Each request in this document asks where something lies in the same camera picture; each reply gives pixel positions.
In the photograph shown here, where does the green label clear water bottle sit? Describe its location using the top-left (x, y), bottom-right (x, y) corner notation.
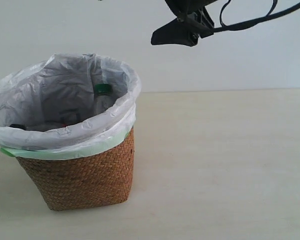
top-left (94, 83), bottom-right (114, 115)

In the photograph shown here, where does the woven wicker trash basket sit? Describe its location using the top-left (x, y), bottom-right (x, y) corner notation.
top-left (17, 130), bottom-right (135, 211)

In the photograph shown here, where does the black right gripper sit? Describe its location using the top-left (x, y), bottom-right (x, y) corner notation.
top-left (150, 0), bottom-right (216, 47)

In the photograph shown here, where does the red label clear plastic bottle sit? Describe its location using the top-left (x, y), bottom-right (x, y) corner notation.
top-left (9, 118), bottom-right (70, 132)

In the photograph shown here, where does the white green plastic bin liner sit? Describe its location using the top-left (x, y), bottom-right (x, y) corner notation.
top-left (0, 54), bottom-right (142, 161)

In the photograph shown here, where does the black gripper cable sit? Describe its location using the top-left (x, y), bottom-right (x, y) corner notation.
top-left (212, 0), bottom-right (300, 34)

